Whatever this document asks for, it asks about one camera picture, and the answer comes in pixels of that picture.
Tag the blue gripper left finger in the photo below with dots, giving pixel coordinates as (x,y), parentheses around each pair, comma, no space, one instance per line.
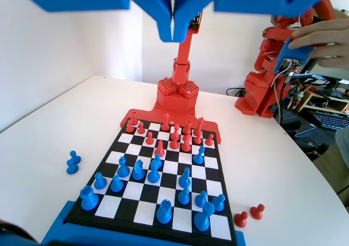
(152,6)

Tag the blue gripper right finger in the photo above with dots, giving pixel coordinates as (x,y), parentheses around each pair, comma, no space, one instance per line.
(188,0)

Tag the red leader arm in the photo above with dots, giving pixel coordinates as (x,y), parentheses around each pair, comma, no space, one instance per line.
(253,93)

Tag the red chess knight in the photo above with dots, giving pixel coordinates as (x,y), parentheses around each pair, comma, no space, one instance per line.
(186,145)
(159,149)

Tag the blue chess knight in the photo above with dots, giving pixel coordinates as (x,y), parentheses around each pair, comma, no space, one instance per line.
(185,177)
(138,171)

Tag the red robot arm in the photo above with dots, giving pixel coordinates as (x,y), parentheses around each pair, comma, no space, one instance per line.
(182,55)

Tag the red chess rook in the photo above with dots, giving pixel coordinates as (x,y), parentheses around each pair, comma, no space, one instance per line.
(188,124)
(133,117)

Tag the red chess bishop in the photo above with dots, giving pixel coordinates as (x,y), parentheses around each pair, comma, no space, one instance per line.
(176,130)
(173,144)

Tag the blue chess bishop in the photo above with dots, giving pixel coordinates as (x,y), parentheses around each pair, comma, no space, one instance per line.
(123,168)

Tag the blue chess queen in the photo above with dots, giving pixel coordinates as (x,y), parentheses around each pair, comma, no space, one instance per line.
(153,174)

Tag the blue chess rook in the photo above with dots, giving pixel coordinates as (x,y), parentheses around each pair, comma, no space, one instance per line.
(164,212)
(88,199)

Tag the group of blue chess pieces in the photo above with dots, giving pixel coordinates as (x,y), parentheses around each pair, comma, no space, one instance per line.
(58,229)

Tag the person hand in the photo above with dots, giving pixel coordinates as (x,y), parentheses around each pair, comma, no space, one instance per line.
(327,38)

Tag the blue circuit board holder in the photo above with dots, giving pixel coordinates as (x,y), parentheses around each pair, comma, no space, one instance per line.
(285,52)

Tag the black keyboard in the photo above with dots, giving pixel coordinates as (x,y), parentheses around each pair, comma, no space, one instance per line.
(327,120)
(286,115)

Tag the blue pawn left of centre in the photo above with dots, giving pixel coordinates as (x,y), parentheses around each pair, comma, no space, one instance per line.
(199,156)

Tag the black white chessboard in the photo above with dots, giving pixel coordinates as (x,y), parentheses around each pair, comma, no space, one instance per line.
(170,172)

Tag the wooden desk shelf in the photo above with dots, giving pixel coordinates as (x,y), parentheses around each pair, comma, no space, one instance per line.
(327,102)

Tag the seated person body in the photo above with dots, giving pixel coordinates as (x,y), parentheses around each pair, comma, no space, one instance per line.
(338,169)

